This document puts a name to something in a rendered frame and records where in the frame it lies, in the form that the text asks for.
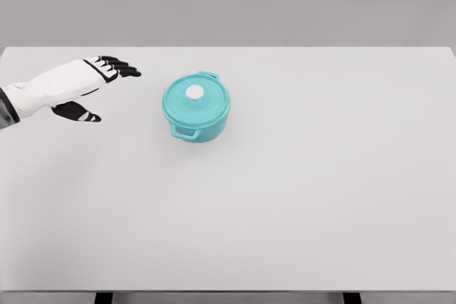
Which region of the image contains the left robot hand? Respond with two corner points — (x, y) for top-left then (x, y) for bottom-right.
(39, 56), (143, 123)

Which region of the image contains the teal pot lid white knob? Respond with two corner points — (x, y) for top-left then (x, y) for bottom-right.
(162, 75), (232, 128)

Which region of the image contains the teal pot with handles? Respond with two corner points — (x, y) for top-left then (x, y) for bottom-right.
(162, 70), (232, 143)

